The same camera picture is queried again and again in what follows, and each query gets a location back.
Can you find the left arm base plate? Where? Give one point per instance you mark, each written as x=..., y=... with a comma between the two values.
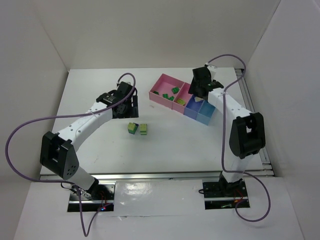
x=103, y=199

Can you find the beige lego brick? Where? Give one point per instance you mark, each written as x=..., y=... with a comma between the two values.
x=197, y=99

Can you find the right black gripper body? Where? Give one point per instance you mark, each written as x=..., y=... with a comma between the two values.
x=197, y=90

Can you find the aluminium rail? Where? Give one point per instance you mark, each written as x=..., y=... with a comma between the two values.
x=175, y=175
x=256, y=135

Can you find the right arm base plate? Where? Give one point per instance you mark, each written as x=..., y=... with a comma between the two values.
x=215, y=198

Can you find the lime blue green lego stack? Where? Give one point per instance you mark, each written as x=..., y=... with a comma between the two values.
x=132, y=127

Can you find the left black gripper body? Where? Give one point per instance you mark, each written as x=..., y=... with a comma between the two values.
x=132, y=109

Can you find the lime green striped lego stack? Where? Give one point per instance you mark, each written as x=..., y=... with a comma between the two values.
x=143, y=128

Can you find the pink and blue sorting tray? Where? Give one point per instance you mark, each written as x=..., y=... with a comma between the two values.
x=200, y=111

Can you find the aluminium rail right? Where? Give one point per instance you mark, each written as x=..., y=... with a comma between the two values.
x=256, y=135

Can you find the lime green lego brick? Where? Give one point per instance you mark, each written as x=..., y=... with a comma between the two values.
x=180, y=102

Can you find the dark green square lego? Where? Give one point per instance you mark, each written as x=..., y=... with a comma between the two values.
x=175, y=90

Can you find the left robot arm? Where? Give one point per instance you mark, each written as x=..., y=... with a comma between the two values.
x=59, y=150

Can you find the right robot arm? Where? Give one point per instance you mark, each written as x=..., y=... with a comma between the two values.
x=243, y=131

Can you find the aluminium rail front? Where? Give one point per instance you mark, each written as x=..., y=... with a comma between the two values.
x=175, y=175

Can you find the dark green lego brick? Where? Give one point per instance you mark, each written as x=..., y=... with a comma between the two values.
x=165, y=95

